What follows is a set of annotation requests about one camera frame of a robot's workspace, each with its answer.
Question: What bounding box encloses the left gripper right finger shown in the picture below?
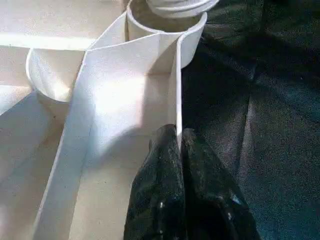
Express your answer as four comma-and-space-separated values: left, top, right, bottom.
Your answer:
181, 127, 263, 240

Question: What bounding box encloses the white plastic table leg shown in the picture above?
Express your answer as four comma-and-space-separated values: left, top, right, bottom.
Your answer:
146, 0, 218, 20

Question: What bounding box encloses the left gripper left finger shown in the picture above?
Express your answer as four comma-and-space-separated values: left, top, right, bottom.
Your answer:
123, 124, 187, 240

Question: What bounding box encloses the black plastic mat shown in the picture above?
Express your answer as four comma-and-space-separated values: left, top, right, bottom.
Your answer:
179, 0, 320, 240

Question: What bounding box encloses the white plastic table top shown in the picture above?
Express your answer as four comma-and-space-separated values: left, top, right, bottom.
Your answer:
0, 0, 208, 240

